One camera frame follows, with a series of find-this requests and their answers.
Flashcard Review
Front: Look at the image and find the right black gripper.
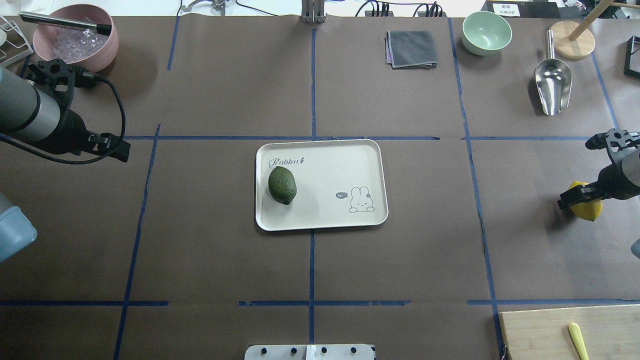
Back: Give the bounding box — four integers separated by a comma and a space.
557, 129, 640, 209

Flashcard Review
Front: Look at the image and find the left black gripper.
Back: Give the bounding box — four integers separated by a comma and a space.
30, 59, 131, 163

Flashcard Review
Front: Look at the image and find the yellow lemon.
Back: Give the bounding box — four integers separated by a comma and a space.
569, 199, 603, 222

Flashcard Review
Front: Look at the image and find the green lime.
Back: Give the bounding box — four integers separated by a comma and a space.
267, 166, 297, 205

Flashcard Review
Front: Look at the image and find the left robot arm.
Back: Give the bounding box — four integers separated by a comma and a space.
0, 58, 131, 165

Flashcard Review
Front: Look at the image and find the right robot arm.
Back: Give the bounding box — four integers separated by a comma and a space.
557, 128, 640, 215

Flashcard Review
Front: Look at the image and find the dark tray with glasses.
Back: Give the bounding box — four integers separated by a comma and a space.
622, 36, 640, 79

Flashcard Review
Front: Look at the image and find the cream rabbit tray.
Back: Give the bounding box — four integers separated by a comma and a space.
254, 139, 389, 231

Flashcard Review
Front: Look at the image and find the pink bowl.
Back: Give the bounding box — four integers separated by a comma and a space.
32, 4, 119, 73

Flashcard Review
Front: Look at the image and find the steel scoop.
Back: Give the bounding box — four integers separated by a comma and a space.
534, 29, 572, 116

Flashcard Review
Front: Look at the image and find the wooden stand with round base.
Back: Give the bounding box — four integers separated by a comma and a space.
545, 0, 640, 60

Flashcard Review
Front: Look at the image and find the wooden cutting board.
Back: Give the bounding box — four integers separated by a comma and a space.
499, 304, 640, 360

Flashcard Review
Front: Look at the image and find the lemon slice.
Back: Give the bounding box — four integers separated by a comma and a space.
567, 322, 590, 360

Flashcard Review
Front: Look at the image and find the mint green bowl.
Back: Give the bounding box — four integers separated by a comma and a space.
461, 11, 513, 57

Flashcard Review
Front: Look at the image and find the grey folded cloth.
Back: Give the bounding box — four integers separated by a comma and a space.
385, 30, 439, 69

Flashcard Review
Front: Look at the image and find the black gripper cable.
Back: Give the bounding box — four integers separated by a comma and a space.
0, 72, 127, 166

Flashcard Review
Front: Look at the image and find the white wire rack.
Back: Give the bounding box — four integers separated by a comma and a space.
0, 16, 34, 68

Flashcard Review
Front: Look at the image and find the aluminium frame post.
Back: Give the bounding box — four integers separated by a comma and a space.
301, 0, 326, 24

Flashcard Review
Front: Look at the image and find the metal base plate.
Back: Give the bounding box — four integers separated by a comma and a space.
244, 343, 377, 360

